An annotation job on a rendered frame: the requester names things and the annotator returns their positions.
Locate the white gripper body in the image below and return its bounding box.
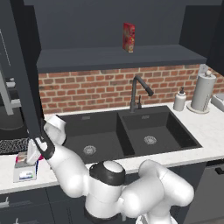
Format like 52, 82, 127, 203
25, 138, 45, 165

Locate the pink wrapped bar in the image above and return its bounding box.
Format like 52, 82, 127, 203
16, 153, 45, 165

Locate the white digital scale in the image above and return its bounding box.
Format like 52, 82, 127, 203
12, 151, 39, 184

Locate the dark cabinet door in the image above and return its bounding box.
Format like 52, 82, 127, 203
0, 0, 42, 143

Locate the dark base cabinet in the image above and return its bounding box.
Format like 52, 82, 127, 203
46, 162, 207, 224

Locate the black white patterned mat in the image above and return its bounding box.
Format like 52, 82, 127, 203
0, 137, 31, 156

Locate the dark drawer front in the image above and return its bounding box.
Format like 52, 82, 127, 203
0, 186, 50, 212

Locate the grey metal stand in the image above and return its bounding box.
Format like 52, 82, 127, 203
0, 66, 23, 116

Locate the black sink tap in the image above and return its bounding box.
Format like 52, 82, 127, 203
129, 74, 155, 114

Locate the black double sink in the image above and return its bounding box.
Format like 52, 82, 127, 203
56, 105, 204, 166

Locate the red cereal box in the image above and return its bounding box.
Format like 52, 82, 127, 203
122, 22, 137, 53

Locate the white soap dispenser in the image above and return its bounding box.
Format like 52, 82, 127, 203
172, 86, 188, 113

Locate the grey dishwasher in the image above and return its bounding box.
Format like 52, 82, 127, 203
183, 158, 224, 224

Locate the white paper towel roll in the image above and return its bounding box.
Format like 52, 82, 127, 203
186, 69, 218, 115

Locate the grey toaster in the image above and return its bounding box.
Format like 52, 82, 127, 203
210, 93, 224, 114

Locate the grey drawer handle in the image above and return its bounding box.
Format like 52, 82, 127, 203
0, 197, 10, 208

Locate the grey long handle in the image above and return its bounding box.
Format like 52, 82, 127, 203
0, 28, 12, 67

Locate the dark open wall cabinet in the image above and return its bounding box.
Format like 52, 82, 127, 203
22, 0, 224, 74

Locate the black dishwasher handle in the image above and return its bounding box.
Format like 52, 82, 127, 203
213, 165, 224, 176

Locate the white wall socket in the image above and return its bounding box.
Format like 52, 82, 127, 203
199, 64, 210, 77

